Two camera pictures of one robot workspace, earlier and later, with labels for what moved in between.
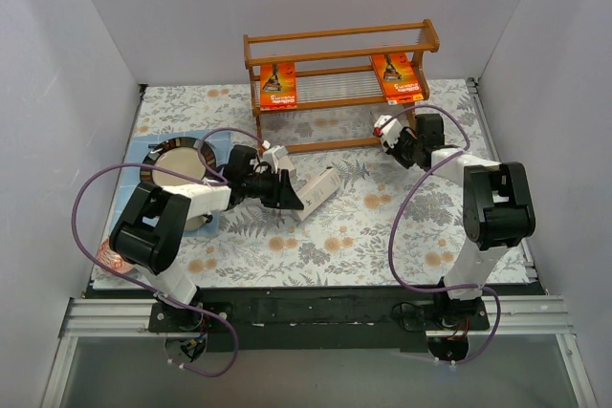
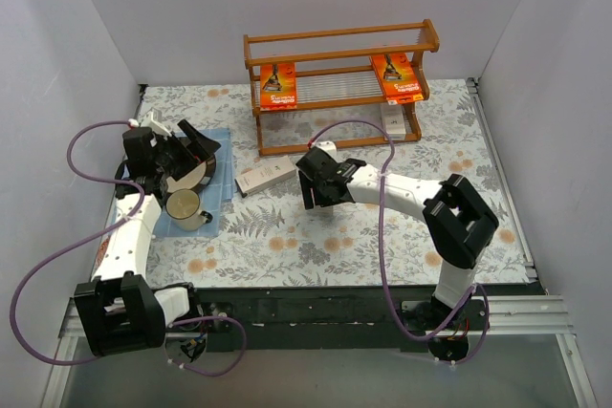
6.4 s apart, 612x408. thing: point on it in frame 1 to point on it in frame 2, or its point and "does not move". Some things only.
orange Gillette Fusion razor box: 397,77 does not move
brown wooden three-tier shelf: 338,88 does not move
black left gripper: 279,189 to 186,151
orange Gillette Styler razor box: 277,86 does not move
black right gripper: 406,148 to 308,178
